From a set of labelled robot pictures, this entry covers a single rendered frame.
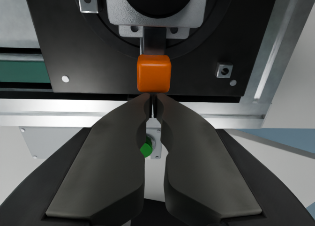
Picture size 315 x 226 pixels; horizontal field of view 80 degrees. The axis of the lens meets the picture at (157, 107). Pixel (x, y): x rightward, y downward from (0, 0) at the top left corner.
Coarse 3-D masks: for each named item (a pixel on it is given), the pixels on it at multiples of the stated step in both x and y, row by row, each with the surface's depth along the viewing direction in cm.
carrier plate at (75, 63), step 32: (32, 0) 18; (64, 0) 18; (256, 0) 18; (64, 32) 19; (224, 32) 20; (256, 32) 20; (64, 64) 21; (96, 64) 21; (128, 64) 21; (192, 64) 22
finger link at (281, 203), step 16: (224, 144) 8; (240, 144) 8; (240, 160) 7; (256, 160) 7; (256, 176) 7; (272, 176) 7; (256, 192) 6; (272, 192) 6; (288, 192) 6; (272, 208) 6; (288, 208) 6; (304, 208) 6; (224, 224) 5; (240, 224) 5; (256, 224) 5; (272, 224) 5; (288, 224) 5; (304, 224) 5
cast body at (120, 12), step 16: (112, 0) 8; (128, 0) 7; (144, 0) 7; (160, 0) 7; (176, 0) 7; (192, 0) 8; (112, 16) 8; (128, 16) 8; (144, 16) 8; (160, 16) 8; (176, 16) 8; (192, 16) 8; (128, 32) 12; (176, 32) 12
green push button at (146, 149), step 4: (148, 140) 28; (144, 144) 28; (148, 144) 28; (152, 144) 29; (144, 148) 29; (148, 148) 29; (152, 148) 29; (144, 152) 29; (148, 152) 29; (144, 156) 29
